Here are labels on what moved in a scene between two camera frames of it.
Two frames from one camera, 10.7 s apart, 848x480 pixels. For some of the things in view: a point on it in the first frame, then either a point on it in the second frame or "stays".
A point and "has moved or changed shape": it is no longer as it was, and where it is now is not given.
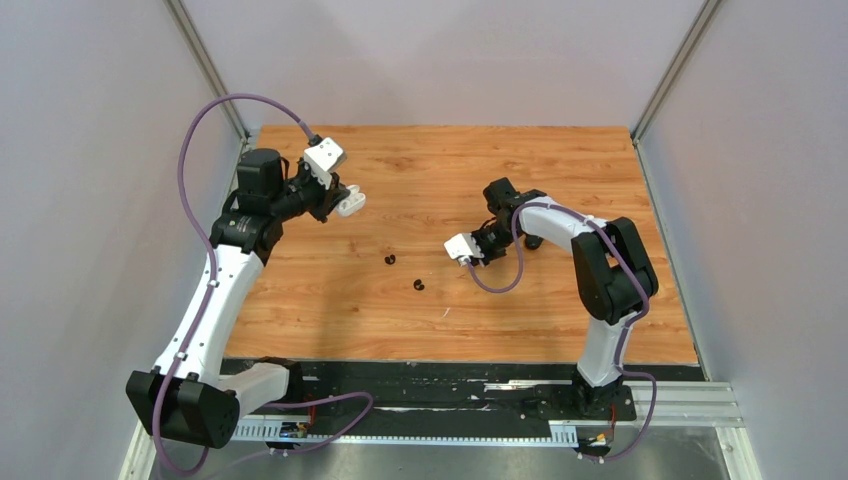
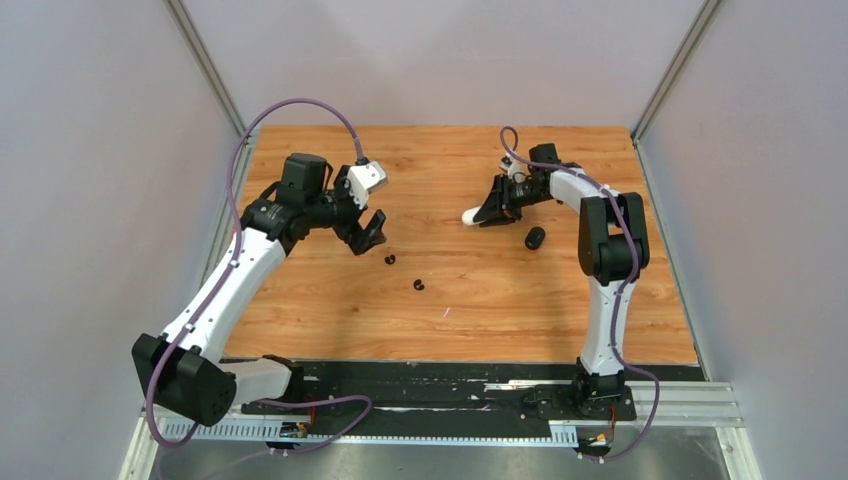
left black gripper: [327, 199] → [352, 233]
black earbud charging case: [533, 242] stays
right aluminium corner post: [689, 42] stays
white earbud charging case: [353, 203] has moved or changed shape
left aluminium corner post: [191, 35] stays
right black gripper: [487, 256] → [499, 208]
